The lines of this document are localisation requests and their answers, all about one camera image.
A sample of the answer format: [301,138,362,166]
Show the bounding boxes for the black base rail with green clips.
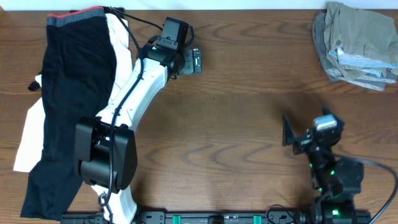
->
[60,209,371,224]

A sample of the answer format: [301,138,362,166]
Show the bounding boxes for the khaki green shorts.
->
[323,2,397,80]

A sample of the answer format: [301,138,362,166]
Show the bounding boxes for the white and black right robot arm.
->
[282,105,371,224]

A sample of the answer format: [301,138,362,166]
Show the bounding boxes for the black pants with red waistband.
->
[21,6,116,221]

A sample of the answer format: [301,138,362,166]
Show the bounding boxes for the folded grey shorts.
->
[312,12,397,91]

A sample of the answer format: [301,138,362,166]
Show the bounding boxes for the white garment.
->
[14,13,132,172]

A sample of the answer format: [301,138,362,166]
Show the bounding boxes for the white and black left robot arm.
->
[74,44,202,223]

